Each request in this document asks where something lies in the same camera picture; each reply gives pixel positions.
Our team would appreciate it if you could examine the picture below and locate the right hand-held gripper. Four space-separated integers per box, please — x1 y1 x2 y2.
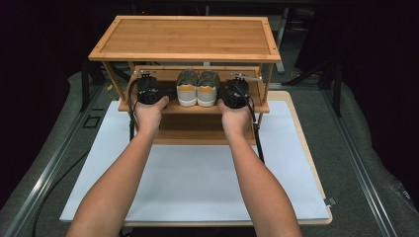
219 72 263 110

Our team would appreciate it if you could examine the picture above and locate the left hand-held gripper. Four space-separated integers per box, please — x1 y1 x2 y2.
132 69 166 106

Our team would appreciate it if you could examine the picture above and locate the white and grey sneaker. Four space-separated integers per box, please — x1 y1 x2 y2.
176 69 200 108
197 70 221 109

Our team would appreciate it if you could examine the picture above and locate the wooden shoe rack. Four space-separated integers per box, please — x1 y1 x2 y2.
88 15 282 146

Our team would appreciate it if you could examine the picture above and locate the person's right hand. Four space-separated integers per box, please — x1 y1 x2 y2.
216 98 255 136

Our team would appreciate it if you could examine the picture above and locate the person's left hand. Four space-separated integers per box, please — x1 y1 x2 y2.
133 95 170 135

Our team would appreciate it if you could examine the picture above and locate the black metal stand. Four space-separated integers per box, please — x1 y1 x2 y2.
283 58 343 119
79 58 107 113

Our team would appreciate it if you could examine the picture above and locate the white metal stand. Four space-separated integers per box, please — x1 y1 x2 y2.
276 14 289 74

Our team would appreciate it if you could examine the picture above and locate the white table mat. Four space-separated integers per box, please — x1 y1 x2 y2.
59 100 331 222

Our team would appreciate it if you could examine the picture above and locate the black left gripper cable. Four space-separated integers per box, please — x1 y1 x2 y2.
126 79 139 142

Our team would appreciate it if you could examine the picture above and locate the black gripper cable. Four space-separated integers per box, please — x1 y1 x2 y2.
126 79 139 142
237 83 267 165

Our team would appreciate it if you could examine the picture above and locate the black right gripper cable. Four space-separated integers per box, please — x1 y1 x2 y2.
237 83 267 165

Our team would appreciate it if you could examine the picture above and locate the aluminium rail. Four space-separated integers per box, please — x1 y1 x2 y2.
320 88 398 237
3 86 105 237

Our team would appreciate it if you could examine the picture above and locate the black floor cable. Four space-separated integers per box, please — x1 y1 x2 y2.
31 149 92 237

